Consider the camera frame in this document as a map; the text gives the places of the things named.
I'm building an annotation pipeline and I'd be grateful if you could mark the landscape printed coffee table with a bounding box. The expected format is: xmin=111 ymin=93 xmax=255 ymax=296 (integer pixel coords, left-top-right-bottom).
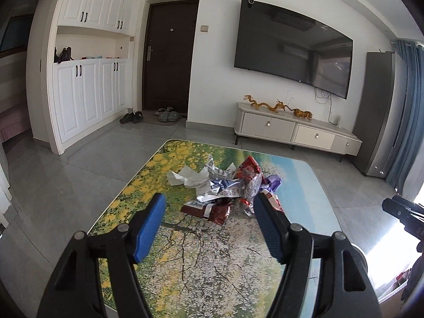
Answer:
xmin=88 ymin=139 xmax=343 ymax=318

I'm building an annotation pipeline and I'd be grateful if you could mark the purple snack wrapper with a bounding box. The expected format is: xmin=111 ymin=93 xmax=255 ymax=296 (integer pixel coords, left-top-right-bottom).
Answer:
xmin=260 ymin=175 xmax=283 ymax=194

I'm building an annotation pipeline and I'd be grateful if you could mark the black handbag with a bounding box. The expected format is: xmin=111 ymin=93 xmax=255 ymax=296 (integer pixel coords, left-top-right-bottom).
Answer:
xmin=54 ymin=46 xmax=73 ymax=64

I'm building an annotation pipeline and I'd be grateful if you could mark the white hallway cabinet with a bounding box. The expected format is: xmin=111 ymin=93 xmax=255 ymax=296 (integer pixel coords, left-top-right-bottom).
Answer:
xmin=50 ymin=0 xmax=146 ymax=155

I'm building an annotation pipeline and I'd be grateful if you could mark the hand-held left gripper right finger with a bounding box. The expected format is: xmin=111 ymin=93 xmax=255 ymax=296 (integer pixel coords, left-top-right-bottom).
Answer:
xmin=253 ymin=192 xmax=390 ymax=318

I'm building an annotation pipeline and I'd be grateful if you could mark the bright red snack wrapper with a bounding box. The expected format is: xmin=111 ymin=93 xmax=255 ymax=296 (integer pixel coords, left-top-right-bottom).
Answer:
xmin=237 ymin=156 xmax=264 ymax=186

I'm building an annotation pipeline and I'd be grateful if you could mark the dark bedroom window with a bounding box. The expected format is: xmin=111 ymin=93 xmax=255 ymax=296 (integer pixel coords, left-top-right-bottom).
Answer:
xmin=0 ymin=15 xmax=34 ymax=54

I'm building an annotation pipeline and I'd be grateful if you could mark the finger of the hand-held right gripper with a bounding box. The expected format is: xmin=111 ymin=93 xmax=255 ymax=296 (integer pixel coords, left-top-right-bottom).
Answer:
xmin=382 ymin=198 xmax=422 ymax=226
xmin=392 ymin=195 xmax=424 ymax=213

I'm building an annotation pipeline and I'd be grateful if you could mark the silver blue snack wrapper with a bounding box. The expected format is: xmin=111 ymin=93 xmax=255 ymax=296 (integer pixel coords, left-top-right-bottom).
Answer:
xmin=194 ymin=178 xmax=244 ymax=203

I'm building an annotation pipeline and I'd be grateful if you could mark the golden dragon figurine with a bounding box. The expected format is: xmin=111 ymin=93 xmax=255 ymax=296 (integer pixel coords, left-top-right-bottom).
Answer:
xmin=243 ymin=95 xmax=294 ymax=114

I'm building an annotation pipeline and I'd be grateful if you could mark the thin television cable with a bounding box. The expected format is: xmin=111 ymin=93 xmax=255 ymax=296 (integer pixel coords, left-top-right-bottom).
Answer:
xmin=315 ymin=88 xmax=333 ymax=123

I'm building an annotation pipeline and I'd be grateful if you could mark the dark red snack wrapper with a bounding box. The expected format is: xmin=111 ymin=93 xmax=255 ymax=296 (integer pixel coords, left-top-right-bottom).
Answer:
xmin=181 ymin=202 xmax=231 ymax=226

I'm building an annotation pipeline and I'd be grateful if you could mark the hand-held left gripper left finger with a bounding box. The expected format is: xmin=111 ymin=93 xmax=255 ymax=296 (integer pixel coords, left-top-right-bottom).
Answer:
xmin=36 ymin=193 xmax=167 ymax=318

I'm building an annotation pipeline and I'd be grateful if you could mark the blue curtain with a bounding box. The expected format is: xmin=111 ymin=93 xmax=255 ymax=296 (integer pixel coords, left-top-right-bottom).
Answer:
xmin=386 ymin=39 xmax=424 ymax=197

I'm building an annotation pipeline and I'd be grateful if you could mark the pink bed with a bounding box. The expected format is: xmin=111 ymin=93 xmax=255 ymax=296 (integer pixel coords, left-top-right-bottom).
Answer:
xmin=0 ymin=106 xmax=31 ymax=144

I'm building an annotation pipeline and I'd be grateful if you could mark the white television stand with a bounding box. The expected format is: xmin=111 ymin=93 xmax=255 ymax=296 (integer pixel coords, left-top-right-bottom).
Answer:
xmin=234 ymin=102 xmax=363 ymax=163

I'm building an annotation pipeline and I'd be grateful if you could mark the white blue printed wrapper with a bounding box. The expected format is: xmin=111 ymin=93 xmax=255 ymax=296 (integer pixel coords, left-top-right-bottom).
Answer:
xmin=205 ymin=155 xmax=238 ymax=180

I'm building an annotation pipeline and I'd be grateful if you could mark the white tissue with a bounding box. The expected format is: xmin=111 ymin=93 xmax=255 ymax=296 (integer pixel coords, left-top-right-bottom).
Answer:
xmin=166 ymin=164 xmax=210 ymax=189

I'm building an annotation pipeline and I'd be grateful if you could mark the grey standing air conditioner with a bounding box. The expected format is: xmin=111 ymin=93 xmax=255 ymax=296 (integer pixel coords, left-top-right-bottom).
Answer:
xmin=352 ymin=51 xmax=396 ymax=178

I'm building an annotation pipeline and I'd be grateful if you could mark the large black television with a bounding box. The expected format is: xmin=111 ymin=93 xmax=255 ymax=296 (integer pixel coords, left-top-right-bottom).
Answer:
xmin=234 ymin=0 xmax=354 ymax=99

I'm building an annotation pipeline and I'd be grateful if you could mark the dark brown entrance door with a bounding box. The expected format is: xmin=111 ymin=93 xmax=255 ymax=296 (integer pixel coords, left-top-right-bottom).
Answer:
xmin=142 ymin=2 xmax=199 ymax=125

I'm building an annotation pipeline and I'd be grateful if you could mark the red white snack wrapper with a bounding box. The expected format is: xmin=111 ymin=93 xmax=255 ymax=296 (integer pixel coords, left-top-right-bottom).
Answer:
xmin=264 ymin=190 xmax=285 ymax=214

